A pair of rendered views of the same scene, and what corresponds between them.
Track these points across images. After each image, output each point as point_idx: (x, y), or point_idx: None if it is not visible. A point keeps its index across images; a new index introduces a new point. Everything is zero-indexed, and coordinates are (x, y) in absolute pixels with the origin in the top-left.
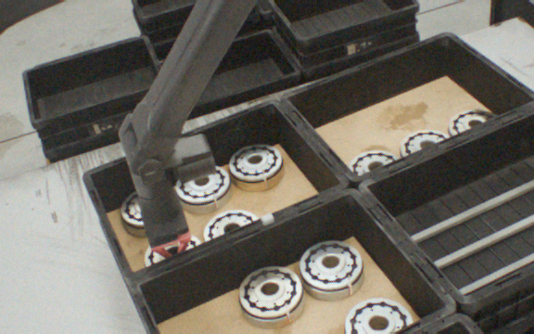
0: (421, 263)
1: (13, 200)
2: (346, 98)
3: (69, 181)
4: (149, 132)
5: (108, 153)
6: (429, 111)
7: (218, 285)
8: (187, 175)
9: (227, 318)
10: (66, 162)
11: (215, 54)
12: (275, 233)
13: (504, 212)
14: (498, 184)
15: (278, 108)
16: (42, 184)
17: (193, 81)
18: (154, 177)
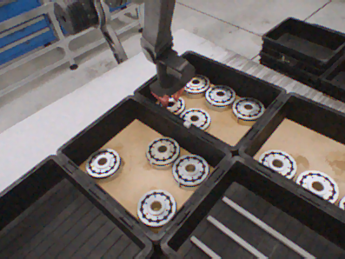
0: (185, 209)
1: (203, 50)
2: (328, 126)
3: (224, 60)
4: (142, 33)
5: (248, 63)
6: None
7: (160, 129)
8: (169, 73)
9: (148, 142)
10: (234, 54)
11: (155, 7)
12: (186, 133)
13: (292, 258)
14: (319, 247)
15: (280, 95)
16: (217, 54)
17: (150, 17)
18: (149, 59)
